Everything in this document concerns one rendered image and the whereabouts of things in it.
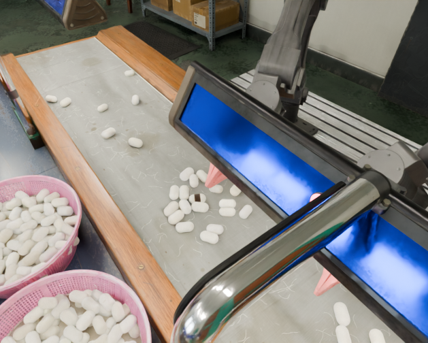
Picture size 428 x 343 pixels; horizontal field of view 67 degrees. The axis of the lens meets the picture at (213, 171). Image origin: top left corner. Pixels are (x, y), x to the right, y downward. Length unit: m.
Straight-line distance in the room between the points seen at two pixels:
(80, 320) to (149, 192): 0.28
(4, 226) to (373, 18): 2.41
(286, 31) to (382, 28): 1.98
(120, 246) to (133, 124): 0.40
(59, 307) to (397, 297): 0.51
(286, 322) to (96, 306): 0.31
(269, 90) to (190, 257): 0.33
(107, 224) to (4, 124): 0.62
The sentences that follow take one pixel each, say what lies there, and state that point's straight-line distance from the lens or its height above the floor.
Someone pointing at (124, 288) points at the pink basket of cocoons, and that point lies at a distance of 0.59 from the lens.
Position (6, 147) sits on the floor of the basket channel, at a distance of 1.10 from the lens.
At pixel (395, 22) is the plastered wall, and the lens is 2.58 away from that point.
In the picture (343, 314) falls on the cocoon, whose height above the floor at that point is 0.76.
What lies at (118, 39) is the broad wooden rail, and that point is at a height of 0.76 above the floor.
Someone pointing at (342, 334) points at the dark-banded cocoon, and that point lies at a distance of 0.58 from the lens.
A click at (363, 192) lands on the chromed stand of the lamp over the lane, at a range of 0.23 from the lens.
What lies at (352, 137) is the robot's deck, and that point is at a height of 0.66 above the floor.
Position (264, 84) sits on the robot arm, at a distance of 0.54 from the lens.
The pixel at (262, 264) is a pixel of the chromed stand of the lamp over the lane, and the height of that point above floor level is 1.12.
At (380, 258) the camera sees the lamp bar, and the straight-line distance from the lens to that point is 0.26.
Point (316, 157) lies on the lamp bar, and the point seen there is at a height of 1.11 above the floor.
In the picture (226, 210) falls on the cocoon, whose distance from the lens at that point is 0.66.
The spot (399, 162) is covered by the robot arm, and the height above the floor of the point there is 1.02.
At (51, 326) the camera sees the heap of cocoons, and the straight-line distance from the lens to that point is 0.64.
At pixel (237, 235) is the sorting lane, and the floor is 0.74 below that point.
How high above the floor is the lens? 1.28
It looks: 45 degrees down
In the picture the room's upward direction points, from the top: straight up
